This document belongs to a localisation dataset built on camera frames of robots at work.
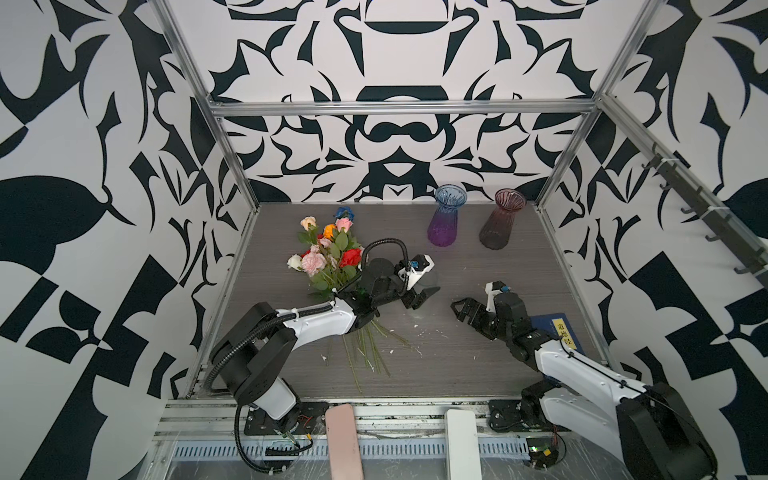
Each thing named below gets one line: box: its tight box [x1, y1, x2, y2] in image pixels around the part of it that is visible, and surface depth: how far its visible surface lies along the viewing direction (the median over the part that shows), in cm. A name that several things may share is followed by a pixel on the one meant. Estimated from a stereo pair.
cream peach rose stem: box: [298, 216, 318, 245], surface depth 102 cm
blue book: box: [530, 313, 586, 355], surface depth 90 cm
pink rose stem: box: [335, 218, 353, 251], surface depth 104 cm
